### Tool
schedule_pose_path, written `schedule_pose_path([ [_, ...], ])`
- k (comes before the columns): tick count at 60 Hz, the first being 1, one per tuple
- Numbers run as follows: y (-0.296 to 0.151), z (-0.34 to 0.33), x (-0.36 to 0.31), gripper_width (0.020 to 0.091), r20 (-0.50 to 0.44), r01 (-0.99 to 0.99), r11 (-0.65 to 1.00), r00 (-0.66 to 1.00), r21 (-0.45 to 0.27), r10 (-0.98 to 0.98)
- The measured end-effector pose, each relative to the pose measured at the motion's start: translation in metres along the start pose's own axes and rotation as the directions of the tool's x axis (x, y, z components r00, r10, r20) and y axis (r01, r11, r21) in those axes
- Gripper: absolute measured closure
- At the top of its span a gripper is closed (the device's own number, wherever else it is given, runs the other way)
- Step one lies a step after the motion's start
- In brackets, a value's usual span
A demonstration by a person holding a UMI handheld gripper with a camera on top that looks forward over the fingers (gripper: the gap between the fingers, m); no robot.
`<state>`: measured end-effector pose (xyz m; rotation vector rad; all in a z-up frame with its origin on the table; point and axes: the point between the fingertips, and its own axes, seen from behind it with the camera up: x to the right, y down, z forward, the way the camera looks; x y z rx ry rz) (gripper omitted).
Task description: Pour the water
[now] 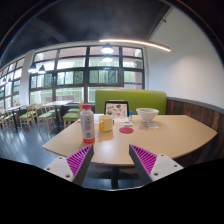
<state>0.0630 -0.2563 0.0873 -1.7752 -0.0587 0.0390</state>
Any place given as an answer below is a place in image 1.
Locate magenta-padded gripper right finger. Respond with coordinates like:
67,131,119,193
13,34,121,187
128,143,185,186

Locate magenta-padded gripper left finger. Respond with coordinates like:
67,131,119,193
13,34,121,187
43,143,95,187

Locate clear red-capped drink bottle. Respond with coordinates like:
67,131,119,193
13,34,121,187
79,103,96,145

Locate flat round red coaster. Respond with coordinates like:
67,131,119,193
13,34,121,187
118,126,135,135

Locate white ceramic bowl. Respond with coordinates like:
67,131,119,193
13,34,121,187
135,107,160,124

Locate pale yellow mug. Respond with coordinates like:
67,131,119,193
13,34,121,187
98,114,115,133

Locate white paper booklet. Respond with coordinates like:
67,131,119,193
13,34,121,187
93,113,106,124

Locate wooden chairs with green seats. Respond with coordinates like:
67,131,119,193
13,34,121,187
0,102,84,134

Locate black laptop with stickers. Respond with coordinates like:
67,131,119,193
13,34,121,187
104,100,130,120

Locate large light wooden dining table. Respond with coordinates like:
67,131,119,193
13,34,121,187
41,99,74,134

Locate green upholstered bench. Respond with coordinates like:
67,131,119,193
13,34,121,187
94,88,168,116

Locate small light wooden dining table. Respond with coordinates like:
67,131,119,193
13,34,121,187
6,104,28,133

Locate hanging pendant lamps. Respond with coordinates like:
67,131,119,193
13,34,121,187
27,42,115,75

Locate long curved ceiling light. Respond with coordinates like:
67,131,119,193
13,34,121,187
98,38,172,53

